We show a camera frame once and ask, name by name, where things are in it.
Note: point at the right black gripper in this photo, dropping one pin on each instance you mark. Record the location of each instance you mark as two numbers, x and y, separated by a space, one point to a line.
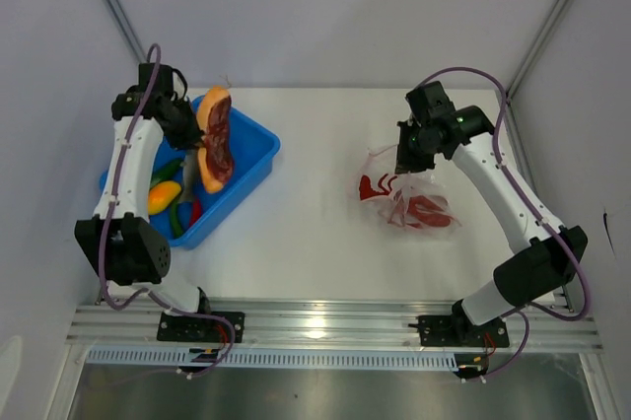
405 163

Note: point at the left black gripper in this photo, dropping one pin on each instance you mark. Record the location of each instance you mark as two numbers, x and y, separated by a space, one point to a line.
192 137

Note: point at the grey toy fish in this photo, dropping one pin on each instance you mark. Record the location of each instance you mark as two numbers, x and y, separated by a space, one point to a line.
190 175

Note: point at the toy steak slice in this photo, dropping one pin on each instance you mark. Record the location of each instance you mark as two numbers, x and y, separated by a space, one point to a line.
214 157

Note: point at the clear pink-dotted zip bag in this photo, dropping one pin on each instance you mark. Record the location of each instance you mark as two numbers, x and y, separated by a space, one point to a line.
381 161

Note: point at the red toy lobster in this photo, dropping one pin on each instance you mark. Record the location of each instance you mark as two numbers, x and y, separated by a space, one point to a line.
403 204

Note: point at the red toy chili pepper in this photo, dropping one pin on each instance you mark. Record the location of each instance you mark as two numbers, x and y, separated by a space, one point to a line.
196 212

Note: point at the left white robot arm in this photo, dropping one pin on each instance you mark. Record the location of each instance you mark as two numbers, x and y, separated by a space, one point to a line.
130 257

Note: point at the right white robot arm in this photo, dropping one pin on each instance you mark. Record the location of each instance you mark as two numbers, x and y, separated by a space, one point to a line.
546 253

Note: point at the green toy cucumber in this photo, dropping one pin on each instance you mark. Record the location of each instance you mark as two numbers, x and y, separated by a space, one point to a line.
166 172

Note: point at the yellow toy mango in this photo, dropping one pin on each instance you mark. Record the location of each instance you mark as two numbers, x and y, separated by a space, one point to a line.
162 195

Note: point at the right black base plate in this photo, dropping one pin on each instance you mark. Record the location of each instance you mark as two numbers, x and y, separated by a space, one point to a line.
455 332

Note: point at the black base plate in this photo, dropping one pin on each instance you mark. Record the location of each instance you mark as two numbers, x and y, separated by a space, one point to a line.
178 328
455 332

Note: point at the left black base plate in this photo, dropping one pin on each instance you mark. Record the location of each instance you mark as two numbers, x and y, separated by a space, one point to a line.
178 328

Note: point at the aluminium mounting rail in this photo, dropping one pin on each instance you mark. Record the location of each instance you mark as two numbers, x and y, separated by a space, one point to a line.
326 325

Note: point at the white slotted cable duct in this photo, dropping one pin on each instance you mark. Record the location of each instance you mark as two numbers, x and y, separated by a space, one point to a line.
277 359

